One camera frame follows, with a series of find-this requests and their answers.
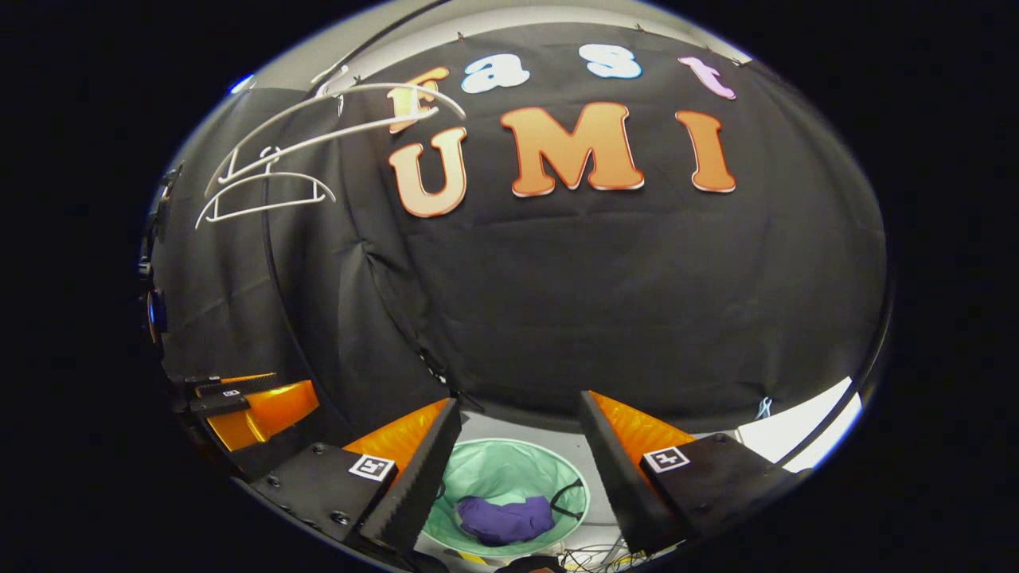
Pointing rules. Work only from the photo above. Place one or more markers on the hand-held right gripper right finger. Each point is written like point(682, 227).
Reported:
point(617, 485)

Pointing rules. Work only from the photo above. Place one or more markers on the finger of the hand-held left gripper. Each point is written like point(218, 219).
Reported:
point(247, 385)
point(275, 414)

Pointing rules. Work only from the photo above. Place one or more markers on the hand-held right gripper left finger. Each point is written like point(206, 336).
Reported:
point(414, 485)

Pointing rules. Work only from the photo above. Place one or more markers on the white hanger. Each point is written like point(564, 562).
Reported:
point(350, 133)
point(271, 174)

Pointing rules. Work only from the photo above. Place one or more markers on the black backdrop cloth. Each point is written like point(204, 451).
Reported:
point(597, 302)

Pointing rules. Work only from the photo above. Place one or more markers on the green laundry hamper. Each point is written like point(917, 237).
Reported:
point(509, 469)

